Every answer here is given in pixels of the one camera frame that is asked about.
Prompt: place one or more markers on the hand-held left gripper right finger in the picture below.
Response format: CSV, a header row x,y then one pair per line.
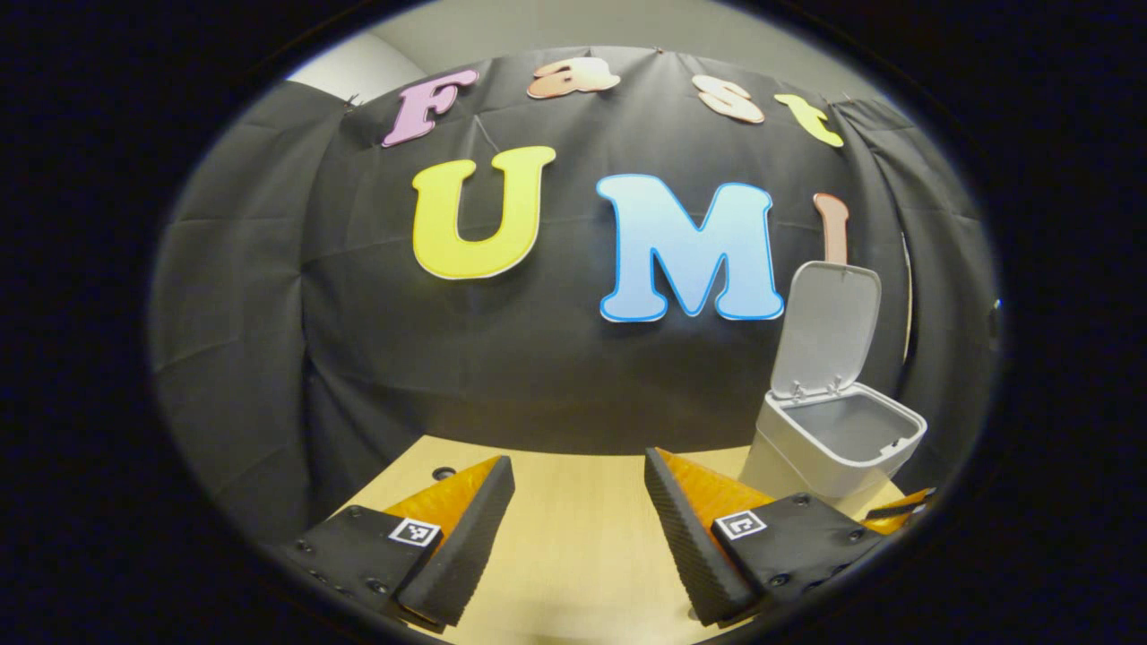
x,y
690,555

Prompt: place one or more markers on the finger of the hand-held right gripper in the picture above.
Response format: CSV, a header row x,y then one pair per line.
x,y
901,518

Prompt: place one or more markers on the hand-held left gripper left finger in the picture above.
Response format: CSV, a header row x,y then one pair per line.
x,y
468,546

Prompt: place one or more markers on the white desktop garbage bin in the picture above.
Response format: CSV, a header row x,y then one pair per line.
x,y
829,331

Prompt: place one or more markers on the wooden desktop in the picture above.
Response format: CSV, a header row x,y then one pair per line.
x,y
573,537

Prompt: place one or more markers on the black backdrop cloth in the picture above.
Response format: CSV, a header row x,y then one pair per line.
x,y
358,358

